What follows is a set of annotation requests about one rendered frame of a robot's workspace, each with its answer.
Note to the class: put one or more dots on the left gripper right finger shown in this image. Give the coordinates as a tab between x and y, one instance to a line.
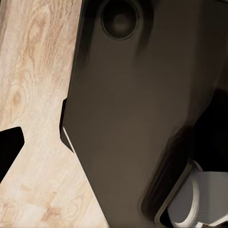
220	141

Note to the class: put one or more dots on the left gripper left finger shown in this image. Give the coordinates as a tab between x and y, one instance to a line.
11	142

